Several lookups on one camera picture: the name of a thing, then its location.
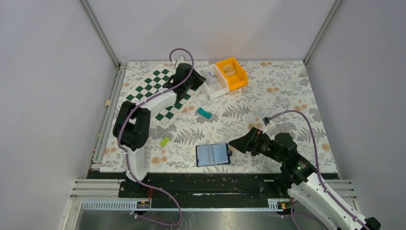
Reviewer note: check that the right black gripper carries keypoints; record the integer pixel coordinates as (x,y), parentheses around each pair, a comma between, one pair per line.
(249,142)

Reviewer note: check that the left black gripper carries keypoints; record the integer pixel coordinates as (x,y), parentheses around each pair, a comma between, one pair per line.
(199,79)

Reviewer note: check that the navy blue card holder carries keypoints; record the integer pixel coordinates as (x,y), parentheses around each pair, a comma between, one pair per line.
(214,154)

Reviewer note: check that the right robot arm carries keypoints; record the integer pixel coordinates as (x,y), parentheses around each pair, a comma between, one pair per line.
(299,179)

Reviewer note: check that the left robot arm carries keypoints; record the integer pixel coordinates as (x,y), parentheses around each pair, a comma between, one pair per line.
(161,95)

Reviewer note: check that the white plastic bin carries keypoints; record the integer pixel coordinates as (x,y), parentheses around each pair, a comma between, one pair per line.
(216,84)

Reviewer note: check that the teal block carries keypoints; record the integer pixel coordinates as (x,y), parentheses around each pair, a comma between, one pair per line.
(204,113)

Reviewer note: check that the wooden block in orange bin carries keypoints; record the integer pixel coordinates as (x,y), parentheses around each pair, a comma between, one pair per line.
(228,70)

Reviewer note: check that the green white chessboard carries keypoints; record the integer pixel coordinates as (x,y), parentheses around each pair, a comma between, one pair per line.
(152,83)

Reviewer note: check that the orange plastic bin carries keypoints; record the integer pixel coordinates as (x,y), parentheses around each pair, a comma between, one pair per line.
(234,75)

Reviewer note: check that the floral table mat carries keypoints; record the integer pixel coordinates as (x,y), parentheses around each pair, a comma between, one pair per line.
(273,87)

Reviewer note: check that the lime green block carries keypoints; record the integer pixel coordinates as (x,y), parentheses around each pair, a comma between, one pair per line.
(164,141)

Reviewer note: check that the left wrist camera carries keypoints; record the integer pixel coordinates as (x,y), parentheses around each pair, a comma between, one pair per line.
(180,60)

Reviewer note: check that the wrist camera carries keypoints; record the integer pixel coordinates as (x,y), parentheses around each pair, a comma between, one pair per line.
(269,124)
(180,60)

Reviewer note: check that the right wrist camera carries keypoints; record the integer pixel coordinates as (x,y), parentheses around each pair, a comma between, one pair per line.
(269,124)

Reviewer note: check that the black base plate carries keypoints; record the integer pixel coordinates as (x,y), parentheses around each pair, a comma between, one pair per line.
(205,190)

